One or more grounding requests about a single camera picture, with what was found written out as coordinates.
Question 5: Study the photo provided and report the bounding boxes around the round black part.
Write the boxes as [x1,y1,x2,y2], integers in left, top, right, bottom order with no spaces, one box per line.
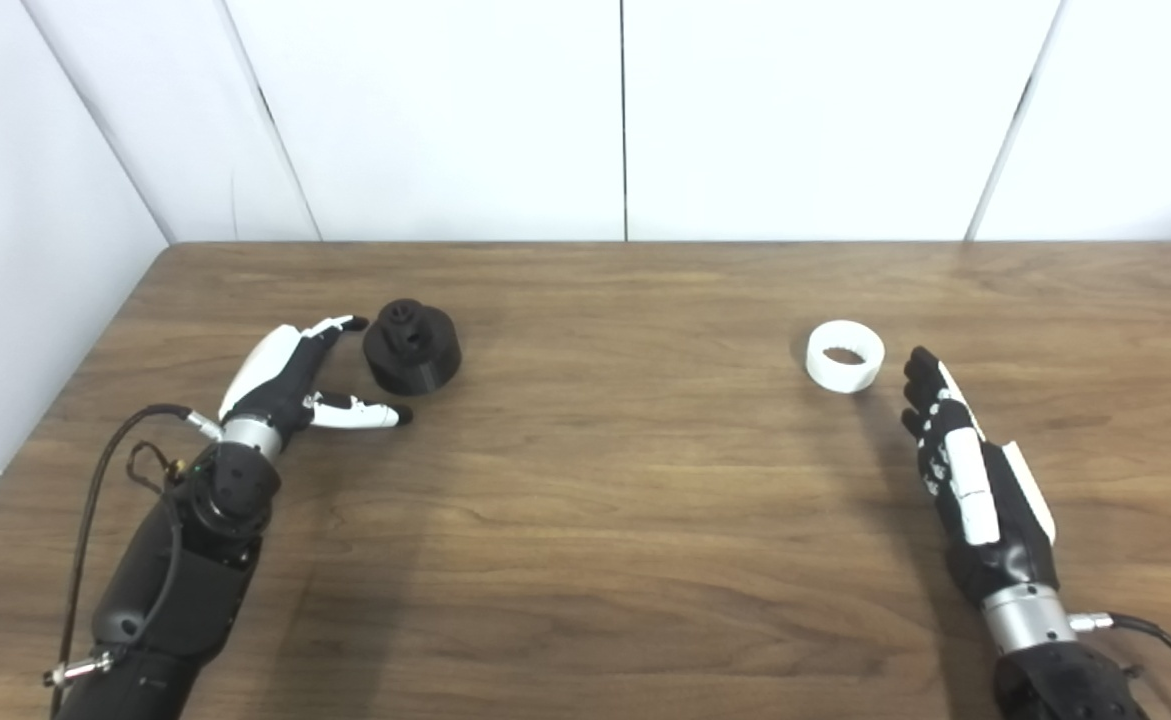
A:
[362,298,464,397]

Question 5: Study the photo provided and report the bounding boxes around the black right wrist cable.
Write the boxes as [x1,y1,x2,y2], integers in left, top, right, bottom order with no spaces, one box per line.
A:
[1070,612,1171,716]

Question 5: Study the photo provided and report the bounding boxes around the thin left wrist wires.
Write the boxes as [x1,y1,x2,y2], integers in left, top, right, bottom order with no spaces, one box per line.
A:
[125,440,191,496]

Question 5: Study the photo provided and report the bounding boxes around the white toothed ring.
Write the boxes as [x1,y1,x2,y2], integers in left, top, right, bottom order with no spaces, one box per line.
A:
[805,320,886,395]

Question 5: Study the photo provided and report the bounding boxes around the black and white left hand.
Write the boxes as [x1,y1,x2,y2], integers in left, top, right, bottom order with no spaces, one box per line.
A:
[217,315,414,446]

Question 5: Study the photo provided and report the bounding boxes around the black and white right hand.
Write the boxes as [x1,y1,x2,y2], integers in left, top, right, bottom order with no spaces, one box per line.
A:
[900,346,1061,609]

